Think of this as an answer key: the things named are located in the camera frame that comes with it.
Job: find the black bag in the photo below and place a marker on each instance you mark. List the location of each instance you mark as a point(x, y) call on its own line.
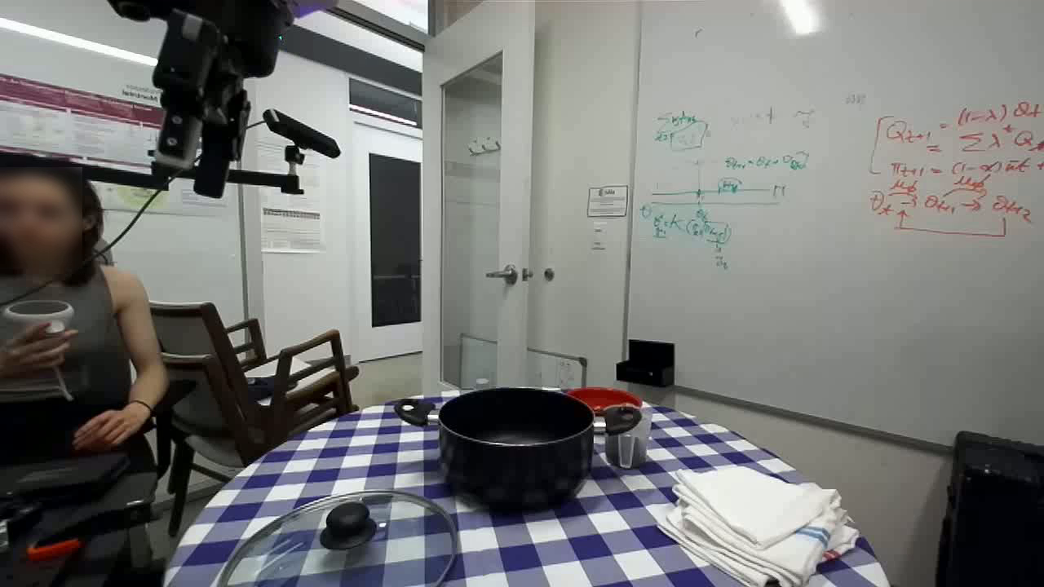
point(75, 491)

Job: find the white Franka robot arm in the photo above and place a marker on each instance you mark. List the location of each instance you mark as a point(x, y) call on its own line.
point(234, 28)

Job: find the small white wall sign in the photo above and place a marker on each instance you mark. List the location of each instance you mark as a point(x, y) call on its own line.
point(608, 202)

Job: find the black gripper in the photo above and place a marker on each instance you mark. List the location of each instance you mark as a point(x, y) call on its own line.
point(200, 69)

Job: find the person's left forearm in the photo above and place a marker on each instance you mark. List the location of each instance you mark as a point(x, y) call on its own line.
point(151, 392)

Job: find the black boom rod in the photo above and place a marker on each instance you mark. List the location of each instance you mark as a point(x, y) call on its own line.
point(267, 177)

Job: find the dark wooden chair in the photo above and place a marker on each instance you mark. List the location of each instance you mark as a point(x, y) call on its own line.
point(222, 403)
point(249, 344)

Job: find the white door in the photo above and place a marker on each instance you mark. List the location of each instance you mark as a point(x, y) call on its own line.
point(485, 228)

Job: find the person's left hand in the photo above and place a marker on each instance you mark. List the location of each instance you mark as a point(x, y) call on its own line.
point(103, 427)

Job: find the black camera on boom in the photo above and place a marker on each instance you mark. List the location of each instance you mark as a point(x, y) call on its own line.
point(302, 131)

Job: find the whiteboard with writing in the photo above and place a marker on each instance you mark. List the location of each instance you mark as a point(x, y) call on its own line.
point(850, 270)

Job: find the person's right hand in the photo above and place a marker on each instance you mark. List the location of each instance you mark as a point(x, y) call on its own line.
point(34, 352)

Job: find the large black case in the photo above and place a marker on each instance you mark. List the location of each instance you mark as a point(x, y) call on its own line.
point(998, 508)

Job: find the black cooking pot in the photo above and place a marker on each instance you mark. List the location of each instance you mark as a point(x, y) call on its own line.
point(514, 450)

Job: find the red bowl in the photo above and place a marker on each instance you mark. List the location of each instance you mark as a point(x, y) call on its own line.
point(601, 399)

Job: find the folded white towels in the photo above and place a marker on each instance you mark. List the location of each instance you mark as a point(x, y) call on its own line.
point(763, 521)

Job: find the blue white checkered tablecloth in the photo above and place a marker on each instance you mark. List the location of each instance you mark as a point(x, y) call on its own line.
point(565, 543)

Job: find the person in grey top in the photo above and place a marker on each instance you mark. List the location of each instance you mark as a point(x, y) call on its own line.
point(93, 337)

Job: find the purple banner wall poster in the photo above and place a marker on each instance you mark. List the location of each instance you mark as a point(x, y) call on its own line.
point(66, 114)

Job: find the small black box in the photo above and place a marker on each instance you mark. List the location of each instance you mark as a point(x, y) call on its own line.
point(648, 364)

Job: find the glass lid with black knob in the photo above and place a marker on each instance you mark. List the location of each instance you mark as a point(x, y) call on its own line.
point(348, 543)

